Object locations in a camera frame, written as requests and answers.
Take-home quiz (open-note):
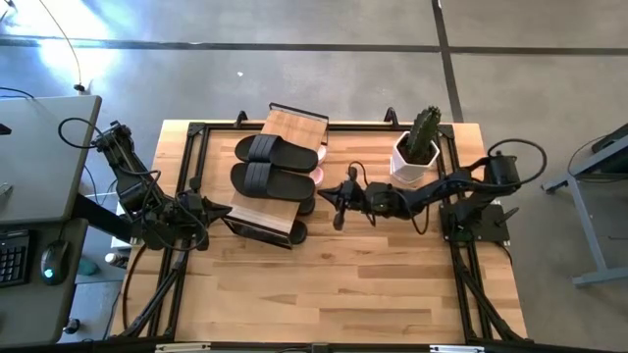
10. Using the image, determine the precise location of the green cactus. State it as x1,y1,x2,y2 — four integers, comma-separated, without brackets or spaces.
405,105,443,166

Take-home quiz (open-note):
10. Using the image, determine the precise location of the grey metal stand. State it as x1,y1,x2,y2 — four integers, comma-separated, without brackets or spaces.
542,122,628,288

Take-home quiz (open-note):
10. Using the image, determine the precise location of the grey desk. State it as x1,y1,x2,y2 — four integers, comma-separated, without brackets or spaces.
0,95,103,344

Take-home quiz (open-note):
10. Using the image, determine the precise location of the black slide sandal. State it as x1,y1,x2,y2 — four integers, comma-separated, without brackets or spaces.
295,195,317,217
230,162,317,203
234,133,320,174
288,219,309,246

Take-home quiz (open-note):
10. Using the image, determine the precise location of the white plant pot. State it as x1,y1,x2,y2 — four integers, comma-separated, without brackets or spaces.
390,130,442,186

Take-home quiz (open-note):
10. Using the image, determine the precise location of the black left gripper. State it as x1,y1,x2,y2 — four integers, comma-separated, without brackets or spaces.
171,190,234,235

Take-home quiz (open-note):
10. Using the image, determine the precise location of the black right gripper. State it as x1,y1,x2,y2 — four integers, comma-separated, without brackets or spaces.
317,180,393,216

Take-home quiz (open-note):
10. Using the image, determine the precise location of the teal object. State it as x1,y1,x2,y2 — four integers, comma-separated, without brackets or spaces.
76,257,102,277

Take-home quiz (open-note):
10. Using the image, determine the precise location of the black floor cable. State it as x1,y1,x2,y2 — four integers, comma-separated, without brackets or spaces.
38,0,87,95

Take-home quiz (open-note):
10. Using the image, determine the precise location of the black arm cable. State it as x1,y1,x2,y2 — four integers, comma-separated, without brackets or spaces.
485,138,549,188
57,117,163,197

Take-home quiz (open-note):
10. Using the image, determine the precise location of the black keyboard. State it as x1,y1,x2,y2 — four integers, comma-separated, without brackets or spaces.
0,229,30,289

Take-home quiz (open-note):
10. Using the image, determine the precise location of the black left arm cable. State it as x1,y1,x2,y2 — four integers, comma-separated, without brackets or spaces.
57,117,163,197

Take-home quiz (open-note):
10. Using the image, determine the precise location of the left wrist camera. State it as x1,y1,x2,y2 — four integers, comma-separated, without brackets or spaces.
193,227,211,252

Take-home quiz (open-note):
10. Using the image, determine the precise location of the black metal table frame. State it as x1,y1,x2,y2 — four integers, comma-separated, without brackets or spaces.
110,107,529,344

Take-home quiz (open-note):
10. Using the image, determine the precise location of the small white bottle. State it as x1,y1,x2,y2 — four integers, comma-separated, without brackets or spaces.
104,250,130,269

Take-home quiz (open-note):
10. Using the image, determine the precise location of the black computer mouse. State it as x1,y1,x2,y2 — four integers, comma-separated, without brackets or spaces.
39,239,71,287

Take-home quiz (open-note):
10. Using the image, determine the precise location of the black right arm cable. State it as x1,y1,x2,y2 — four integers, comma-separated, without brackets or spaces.
485,138,549,188

